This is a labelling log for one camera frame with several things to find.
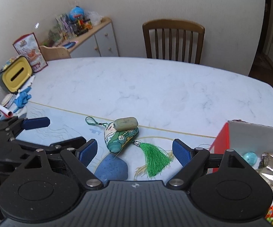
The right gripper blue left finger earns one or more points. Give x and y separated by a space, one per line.
76 162

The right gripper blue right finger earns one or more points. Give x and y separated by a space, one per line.
193 165

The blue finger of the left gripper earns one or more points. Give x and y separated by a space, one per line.
35 123
22 147

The green patterned pouch with tassel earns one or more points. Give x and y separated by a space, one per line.
156 158

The light blue ball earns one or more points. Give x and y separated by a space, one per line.
250 158

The red horse toy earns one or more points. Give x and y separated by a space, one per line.
269 215

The white red tube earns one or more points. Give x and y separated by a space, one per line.
6 112

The yellow tissue box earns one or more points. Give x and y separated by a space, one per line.
15 73

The blue patterned table mat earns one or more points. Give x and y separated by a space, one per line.
129 164

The red cardboard box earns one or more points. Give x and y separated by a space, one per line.
244 137

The light wooden chair back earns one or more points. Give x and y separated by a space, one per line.
54 53

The red white snack bag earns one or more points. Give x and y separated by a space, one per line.
27 46

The white sideboard cabinet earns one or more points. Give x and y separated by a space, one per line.
100 41

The blue globe toy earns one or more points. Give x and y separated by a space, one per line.
76 13

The brown wooden chair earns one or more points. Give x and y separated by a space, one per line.
174 40

